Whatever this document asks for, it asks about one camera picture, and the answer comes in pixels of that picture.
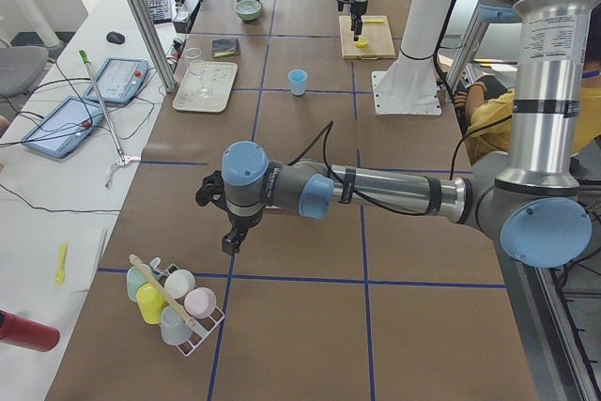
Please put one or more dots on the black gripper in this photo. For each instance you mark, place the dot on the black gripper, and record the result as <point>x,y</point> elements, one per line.
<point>242,223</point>
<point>359,8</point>

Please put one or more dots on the yellow lemon slice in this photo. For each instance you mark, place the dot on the yellow lemon slice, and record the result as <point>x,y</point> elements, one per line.
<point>361,42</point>

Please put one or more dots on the white cup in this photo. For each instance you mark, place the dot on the white cup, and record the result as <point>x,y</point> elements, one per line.
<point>179,283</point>

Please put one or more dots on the pink cup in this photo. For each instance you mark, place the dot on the pink cup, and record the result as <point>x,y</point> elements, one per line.
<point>200,302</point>

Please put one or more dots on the light blue cup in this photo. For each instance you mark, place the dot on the light blue cup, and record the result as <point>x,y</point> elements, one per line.
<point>297,79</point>

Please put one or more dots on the yellow cup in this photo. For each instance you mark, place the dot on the yellow cup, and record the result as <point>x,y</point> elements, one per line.
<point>150,303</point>

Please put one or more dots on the mint green cup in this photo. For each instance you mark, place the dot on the mint green cup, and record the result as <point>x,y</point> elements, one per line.
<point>134,280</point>

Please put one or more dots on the grey blue cup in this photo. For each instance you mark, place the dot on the grey blue cup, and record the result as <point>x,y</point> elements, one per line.
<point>174,331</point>

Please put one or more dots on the bamboo cutting board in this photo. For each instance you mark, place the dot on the bamboo cutting board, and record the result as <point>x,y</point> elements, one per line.
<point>379,37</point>

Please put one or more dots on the wooden stick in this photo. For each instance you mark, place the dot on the wooden stick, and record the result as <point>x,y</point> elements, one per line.
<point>140,265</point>

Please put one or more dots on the green bowl of ice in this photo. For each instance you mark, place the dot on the green bowl of ice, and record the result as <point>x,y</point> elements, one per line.
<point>248,10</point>

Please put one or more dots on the long reach grabber tool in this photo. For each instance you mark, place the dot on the long reach grabber tool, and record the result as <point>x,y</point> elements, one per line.
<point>124,160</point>

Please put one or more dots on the grey folded cloth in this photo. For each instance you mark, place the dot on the grey folded cloth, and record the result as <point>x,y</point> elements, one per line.
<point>225,47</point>

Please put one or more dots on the person in yellow shirt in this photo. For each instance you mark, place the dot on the person in yellow shirt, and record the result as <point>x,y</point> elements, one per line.
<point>491,112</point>

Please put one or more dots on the cream bear tray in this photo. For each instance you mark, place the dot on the cream bear tray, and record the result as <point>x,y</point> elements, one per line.
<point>220,76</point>

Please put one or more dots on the clear wine glass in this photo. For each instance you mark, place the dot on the clear wine glass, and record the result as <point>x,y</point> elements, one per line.
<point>197,67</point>

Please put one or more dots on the small yellow spoon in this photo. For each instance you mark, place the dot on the small yellow spoon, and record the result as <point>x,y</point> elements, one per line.
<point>60,274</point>

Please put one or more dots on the blue teach pendant far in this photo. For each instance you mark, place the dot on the blue teach pendant far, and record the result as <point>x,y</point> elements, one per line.
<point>120,79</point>

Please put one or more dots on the blue teach pendant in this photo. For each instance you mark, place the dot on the blue teach pendant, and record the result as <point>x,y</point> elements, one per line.
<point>64,128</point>
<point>120,79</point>

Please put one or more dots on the black keyboard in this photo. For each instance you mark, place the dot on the black keyboard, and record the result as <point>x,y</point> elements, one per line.
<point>160,11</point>

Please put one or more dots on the blue teach pendant near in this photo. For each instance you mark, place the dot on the blue teach pendant near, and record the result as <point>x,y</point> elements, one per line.
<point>64,128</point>

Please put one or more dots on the red bottle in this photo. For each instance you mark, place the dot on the red bottle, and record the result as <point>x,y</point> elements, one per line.
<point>26,333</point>

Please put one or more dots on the black computer mouse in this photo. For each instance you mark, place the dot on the black computer mouse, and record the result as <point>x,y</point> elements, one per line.
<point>115,37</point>

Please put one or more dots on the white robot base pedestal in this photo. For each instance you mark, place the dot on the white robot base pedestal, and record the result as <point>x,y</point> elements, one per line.
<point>409,85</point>

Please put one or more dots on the white wire cup rack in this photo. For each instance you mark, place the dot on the white wire cup rack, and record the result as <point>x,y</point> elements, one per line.
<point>204,327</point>

